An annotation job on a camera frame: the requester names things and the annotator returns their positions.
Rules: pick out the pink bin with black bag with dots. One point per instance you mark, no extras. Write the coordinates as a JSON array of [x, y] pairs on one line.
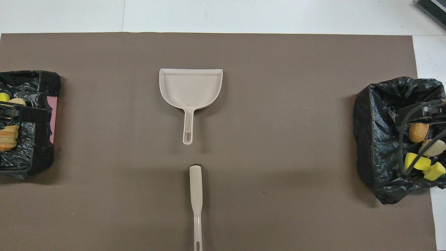
[[35, 150]]

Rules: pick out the small yellow sponge piece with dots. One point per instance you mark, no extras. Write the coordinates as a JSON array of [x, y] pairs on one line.
[[435, 171]]

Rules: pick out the beige plastic dustpan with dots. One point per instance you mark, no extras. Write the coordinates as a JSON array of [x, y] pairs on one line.
[[190, 87]]

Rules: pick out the beige rounded foam chunk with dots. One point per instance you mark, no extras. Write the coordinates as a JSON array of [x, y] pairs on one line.
[[17, 101]]

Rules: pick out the beige brush with black bristles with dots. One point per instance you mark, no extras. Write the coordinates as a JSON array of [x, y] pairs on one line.
[[195, 184]]

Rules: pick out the beige jagged foam chunk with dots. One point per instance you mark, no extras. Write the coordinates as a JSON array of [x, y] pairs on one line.
[[8, 137]]

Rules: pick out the dark grey ribbed device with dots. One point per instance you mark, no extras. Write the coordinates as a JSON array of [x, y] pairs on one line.
[[433, 10]]

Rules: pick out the notched yellow sponge piece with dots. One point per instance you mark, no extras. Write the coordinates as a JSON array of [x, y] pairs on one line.
[[420, 162]]

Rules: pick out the brown table mat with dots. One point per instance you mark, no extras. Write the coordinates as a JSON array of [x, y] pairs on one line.
[[244, 209]]

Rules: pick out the beige angular foam chunk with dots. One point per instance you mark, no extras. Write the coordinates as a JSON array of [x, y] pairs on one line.
[[435, 148]]

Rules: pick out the rounded yellow sponge chunk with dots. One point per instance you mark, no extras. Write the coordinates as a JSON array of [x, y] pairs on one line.
[[3, 97]]

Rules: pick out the orange-brown sponge chunk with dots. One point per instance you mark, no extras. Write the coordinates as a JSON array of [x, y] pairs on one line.
[[418, 132]]

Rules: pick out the black bag lined bin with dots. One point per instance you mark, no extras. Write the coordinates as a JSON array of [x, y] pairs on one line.
[[373, 139]]

